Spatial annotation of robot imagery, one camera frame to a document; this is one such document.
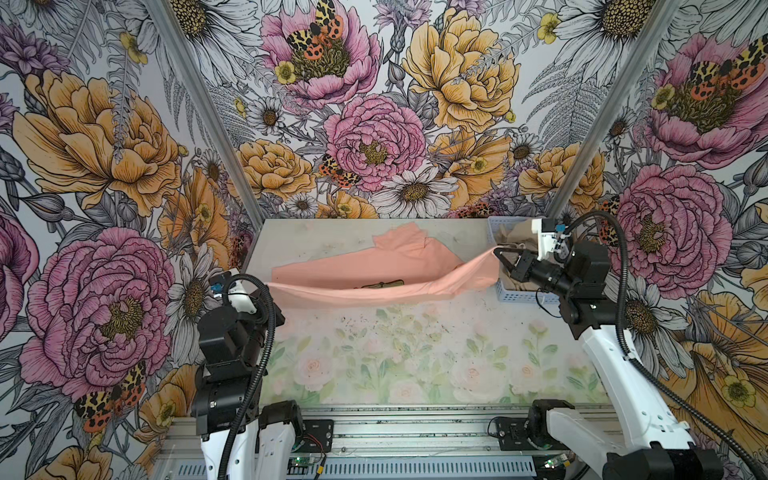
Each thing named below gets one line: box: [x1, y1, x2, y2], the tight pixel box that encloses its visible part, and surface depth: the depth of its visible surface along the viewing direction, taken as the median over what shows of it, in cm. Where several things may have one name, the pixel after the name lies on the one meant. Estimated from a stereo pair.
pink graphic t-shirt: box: [266, 222, 501, 305], surface depth 105 cm
